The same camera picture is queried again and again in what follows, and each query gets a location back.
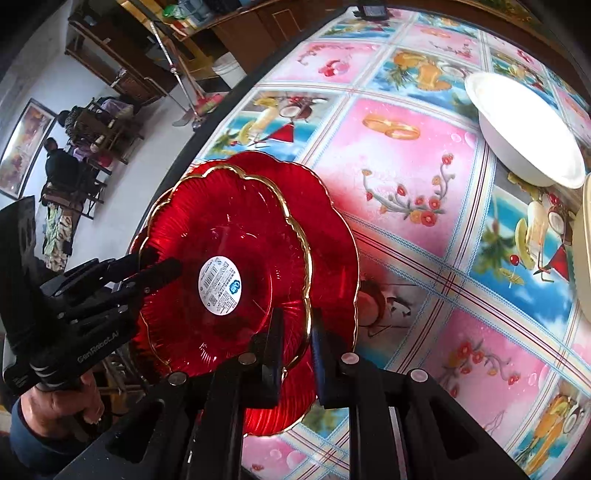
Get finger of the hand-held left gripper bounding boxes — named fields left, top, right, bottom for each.
left=111, top=257, right=183, bottom=301
left=99, top=247, right=160, bottom=278

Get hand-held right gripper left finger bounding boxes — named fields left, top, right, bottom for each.
left=55, top=307, right=287, bottom=480

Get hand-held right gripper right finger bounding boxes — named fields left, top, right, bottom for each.
left=310, top=325, right=532, bottom=480

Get beige plastic lid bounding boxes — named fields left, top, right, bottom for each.
left=570, top=173, right=591, bottom=324

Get person's left forearm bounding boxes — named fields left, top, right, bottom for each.
left=8, top=396, right=93, bottom=480

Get person's left hand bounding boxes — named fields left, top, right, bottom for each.
left=21, top=369, right=106, bottom=445

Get wooden chair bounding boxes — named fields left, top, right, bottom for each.
left=74, top=97, right=144, bottom=164

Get pink broom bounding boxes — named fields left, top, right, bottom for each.
left=178, top=55, right=223, bottom=123

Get printed fruit tablecloth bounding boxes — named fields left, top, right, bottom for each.
left=196, top=4, right=591, bottom=480

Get wooden cabinet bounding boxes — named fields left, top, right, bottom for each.
left=65, top=0, right=361, bottom=107

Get white bucket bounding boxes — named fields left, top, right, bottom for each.
left=210, top=53, right=245, bottom=88

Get blue water bottle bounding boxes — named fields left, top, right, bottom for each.
left=178, top=0, right=211, bottom=26

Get white bowl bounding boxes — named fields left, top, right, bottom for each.
left=464, top=71, right=587, bottom=190

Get small dark device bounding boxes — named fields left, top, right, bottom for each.
left=353, top=0, right=393, bottom=19

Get framed wall picture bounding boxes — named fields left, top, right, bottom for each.
left=0, top=98, right=58, bottom=199

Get metal handle mop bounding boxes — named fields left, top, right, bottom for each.
left=150, top=21, right=204, bottom=127

